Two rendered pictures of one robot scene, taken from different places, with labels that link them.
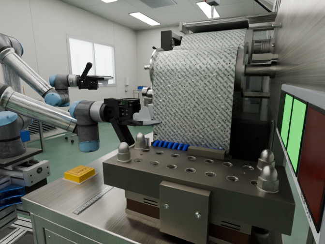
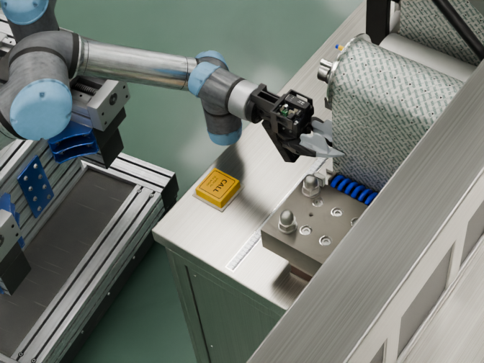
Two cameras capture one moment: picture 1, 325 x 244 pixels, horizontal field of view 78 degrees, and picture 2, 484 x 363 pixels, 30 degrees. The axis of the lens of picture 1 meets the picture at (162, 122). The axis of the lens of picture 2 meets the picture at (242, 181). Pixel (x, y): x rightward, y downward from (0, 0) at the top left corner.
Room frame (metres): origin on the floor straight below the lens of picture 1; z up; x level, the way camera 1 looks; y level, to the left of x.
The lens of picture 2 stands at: (-0.49, -0.14, 2.45)
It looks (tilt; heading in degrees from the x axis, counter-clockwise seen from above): 52 degrees down; 18
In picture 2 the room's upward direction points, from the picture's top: 8 degrees counter-clockwise
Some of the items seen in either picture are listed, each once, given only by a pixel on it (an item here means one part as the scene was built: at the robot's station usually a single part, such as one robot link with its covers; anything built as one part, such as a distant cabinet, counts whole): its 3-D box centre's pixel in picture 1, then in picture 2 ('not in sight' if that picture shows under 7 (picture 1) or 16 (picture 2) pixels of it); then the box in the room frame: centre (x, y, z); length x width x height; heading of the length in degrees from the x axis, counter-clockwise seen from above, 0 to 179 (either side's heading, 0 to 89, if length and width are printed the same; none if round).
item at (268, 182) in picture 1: (268, 177); not in sight; (0.34, -0.19, 1.05); 0.04 x 0.04 x 0.04
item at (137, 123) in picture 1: (132, 121); (299, 142); (0.63, 0.10, 1.09); 0.09 x 0.05 x 0.02; 64
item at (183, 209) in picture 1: (183, 212); not in sight; (0.35, -0.04, 0.97); 0.10 x 0.03 x 0.11; 65
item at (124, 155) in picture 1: (124, 150); (287, 219); (0.47, 0.10, 1.05); 0.04 x 0.04 x 0.04
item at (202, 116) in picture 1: (188, 118); (386, 167); (0.57, -0.08, 1.11); 0.23 x 0.01 x 0.18; 65
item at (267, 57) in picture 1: (264, 56); not in sight; (0.55, -0.27, 1.28); 0.06 x 0.05 x 0.02; 65
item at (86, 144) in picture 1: (88, 135); (222, 113); (0.76, 0.29, 1.01); 0.11 x 0.08 x 0.11; 23
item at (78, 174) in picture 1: (80, 173); (217, 187); (0.63, 0.28, 0.91); 0.07 x 0.07 x 0.02; 65
